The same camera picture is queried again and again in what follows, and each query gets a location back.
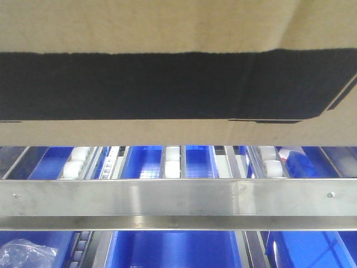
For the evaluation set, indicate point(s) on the brown EcoFlow cardboard box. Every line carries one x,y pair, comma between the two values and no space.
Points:
99,73

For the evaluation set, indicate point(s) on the white roller track middle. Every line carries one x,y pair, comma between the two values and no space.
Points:
173,162

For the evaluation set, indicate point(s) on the white roller track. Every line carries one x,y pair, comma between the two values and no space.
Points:
78,164
173,162
266,162

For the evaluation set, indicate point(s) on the white roller track right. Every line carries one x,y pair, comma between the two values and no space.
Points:
266,162

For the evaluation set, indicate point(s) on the white roller track left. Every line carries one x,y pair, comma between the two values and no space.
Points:
78,164

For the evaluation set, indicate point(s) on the blue bin lower middle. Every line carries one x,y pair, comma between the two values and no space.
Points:
173,249

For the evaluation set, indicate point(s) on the blue bin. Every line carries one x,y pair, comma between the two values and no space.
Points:
63,241
310,248
173,249

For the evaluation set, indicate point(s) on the roller track lower left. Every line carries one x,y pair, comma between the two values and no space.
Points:
80,249

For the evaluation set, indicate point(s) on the blue bin lower right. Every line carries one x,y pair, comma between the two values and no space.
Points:
310,248

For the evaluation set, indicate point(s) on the blue bin lower left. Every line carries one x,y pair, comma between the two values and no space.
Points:
63,241

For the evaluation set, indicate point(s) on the clear plastic bag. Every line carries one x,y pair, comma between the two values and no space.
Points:
24,253

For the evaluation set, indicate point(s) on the steel shelf front rail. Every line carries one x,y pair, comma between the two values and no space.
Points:
203,204

